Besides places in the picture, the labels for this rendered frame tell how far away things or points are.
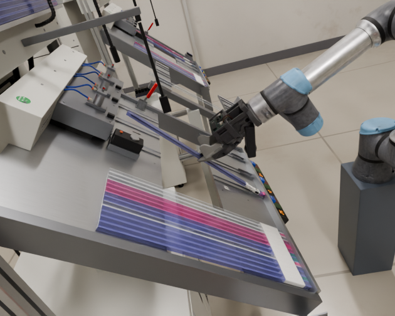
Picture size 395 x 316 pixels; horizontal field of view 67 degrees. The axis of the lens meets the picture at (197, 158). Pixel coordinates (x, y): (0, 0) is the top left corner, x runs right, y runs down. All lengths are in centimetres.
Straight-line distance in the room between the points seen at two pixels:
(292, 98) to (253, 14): 359
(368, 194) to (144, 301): 91
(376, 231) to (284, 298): 85
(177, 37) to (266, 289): 390
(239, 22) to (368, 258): 340
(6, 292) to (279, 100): 67
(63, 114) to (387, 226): 130
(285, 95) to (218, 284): 47
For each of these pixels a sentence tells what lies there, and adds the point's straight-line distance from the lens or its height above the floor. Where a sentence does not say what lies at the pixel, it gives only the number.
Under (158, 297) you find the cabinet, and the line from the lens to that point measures 98.
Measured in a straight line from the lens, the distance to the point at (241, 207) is 87.
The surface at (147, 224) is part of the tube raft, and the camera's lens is 59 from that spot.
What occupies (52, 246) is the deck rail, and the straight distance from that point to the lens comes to 54.
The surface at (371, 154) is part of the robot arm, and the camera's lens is 127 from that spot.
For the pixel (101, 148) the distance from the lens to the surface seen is 76.
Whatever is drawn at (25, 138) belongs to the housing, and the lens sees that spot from 66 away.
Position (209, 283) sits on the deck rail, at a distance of 62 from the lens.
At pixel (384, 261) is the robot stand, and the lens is 169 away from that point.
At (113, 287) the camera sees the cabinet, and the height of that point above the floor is 62.
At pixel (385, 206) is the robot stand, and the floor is 44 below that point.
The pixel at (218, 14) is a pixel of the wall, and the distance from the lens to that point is 429.
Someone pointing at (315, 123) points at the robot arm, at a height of 97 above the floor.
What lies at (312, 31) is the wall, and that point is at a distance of 460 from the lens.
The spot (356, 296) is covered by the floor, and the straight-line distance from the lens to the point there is 165.
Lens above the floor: 140
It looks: 33 degrees down
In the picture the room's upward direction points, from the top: 16 degrees counter-clockwise
